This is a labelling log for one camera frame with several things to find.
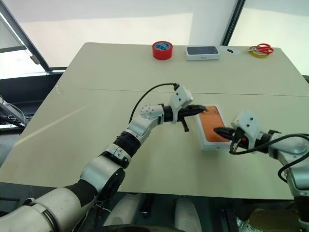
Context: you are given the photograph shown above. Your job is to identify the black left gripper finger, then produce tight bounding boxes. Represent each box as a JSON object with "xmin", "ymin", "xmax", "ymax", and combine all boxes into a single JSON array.
[
  {"xmin": 181, "ymin": 116, "xmax": 190, "ymax": 133},
  {"xmin": 191, "ymin": 104, "xmax": 209, "ymax": 116}
]

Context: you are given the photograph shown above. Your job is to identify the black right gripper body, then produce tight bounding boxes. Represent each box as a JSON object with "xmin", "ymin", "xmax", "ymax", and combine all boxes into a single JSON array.
[{"xmin": 232, "ymin": 128, "xmax": 250, "ymax": 148}]

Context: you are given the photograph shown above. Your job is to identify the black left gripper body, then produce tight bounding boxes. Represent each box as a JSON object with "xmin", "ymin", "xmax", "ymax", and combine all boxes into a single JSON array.
[{"xmin": 178, "ymin": 105, "xmax": 197, "ymax": 123}]

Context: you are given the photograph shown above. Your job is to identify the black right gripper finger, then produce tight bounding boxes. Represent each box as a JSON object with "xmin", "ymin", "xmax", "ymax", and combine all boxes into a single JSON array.
[
  {"xmin": 213, "ymin": 127, "xmax": 236, "ymax": 135},
  {"xmin": 218, "ymin": 133, "xmax": 239, "ymax": 142}
]

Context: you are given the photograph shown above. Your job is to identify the white box with white interior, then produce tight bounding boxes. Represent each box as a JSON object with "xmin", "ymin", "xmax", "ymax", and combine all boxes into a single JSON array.
[{"xmin": 194, "ymin": 104, "xmax": 233, "ymax": 152}]

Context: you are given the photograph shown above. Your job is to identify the white boxed phone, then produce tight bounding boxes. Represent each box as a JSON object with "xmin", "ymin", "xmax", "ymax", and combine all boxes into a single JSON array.
[{"xmin": 185, "ymin": 45, "xmax": 222, "ymax": 62}]

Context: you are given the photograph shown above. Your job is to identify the red tape roll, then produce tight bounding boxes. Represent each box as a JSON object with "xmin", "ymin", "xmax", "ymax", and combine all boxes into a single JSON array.
[{"xmin": 152, "ymin": 41, "xmax": 173, "ymax": 61}]

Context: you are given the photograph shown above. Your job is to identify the yellow tape roll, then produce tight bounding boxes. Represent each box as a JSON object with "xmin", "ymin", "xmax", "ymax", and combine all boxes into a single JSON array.
[{"xmin": 249, "ymin": 45, "xmax": 269, "ymax": 58}]

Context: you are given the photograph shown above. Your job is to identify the white sneaker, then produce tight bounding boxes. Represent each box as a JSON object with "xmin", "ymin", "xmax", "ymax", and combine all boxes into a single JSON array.
[{"xmin": 236, "ymin": 216, "xmax": 254, "ymax": 232}]

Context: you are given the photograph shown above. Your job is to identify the black bar under table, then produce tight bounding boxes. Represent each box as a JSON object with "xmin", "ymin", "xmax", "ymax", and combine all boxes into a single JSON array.
[{"xmin": 140, "ymin": 195, "xmax": 155, "ymax": 214}]

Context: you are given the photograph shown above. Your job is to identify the white rounded shell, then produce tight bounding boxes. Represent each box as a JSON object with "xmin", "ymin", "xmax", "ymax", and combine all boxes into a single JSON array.
[
  {"xmin": 103, "ymin": 193, "xmax": 143, "ymax": 227},
  {"xmin": 173, "ymin": 196, "xmax": 202, "ymax": 232}
]

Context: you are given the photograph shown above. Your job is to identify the dark window ledge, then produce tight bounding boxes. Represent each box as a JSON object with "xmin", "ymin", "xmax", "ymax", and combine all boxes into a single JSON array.
[{"xmin": 0, "ymin": 67, "xmax": 68, "ymax": 124}]

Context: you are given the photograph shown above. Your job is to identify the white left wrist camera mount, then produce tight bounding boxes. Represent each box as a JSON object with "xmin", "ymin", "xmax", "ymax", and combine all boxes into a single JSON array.
[{"xmin": 169, "ymin": 85, "xmax": 194, "ymax": 124}]

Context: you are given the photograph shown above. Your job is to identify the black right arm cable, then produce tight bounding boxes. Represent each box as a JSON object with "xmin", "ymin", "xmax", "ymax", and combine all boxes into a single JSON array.
[{"xmin": 228, "ymin": 130, "xmax": 309, "ymax": 182}]

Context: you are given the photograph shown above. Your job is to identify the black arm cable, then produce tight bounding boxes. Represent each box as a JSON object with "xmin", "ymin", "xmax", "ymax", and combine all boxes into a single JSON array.
[
  {"xmin": 228, "ymin": 130, "xmax": 309, "ymax": 182},
  {"xmin": 129, "ymin": 83, "xmax": 181, "ymax": 123}
]

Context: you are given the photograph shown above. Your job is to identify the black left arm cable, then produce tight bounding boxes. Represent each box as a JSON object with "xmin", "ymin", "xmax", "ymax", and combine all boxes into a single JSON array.
[{"xmin": 129, "ymin": 83, "xmax": 181, "ymax": 123}]

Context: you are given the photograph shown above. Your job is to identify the red handled scissors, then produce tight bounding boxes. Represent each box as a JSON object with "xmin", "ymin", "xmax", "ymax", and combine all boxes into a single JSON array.
[{"xmin": 243, "ymin": 43, "xmax": 275, "ymax": 55}]

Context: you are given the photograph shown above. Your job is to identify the dark upright window post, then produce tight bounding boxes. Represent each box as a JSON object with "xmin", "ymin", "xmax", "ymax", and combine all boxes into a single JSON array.
[{"xmin": 221, "ymin": 0, "xmax": 246, "ymax": 47}]

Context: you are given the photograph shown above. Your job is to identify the dark slanted window frame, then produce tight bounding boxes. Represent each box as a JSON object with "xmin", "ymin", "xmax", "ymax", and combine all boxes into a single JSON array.
[{"xmin": 0, "ymin": 0, "xmax": 67, "ymax": 74}]

